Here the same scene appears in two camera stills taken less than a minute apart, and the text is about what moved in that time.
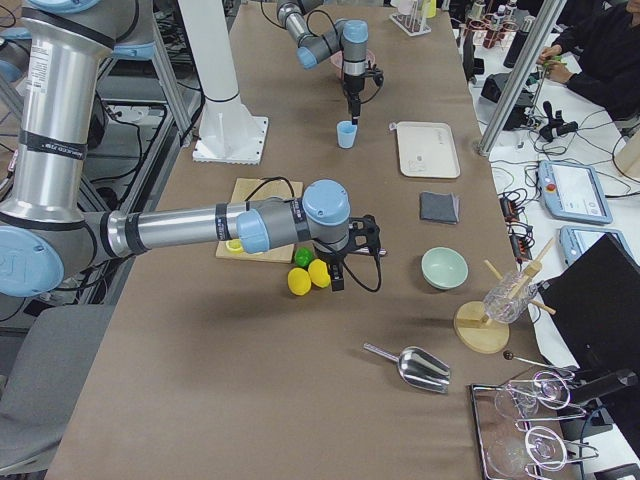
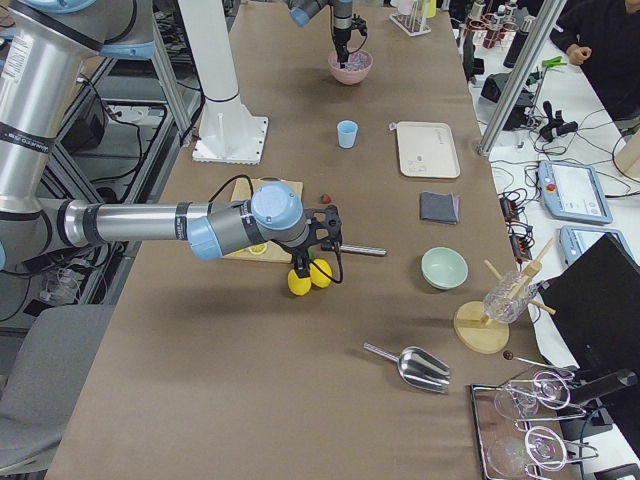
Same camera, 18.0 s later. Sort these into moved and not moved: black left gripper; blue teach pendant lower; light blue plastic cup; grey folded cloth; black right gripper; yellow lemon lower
Moved: black left gripper; black right gripper
Not moved: grey folded cloth; blue teach pendant lower; yellow lemon lower; light blue plastic cup
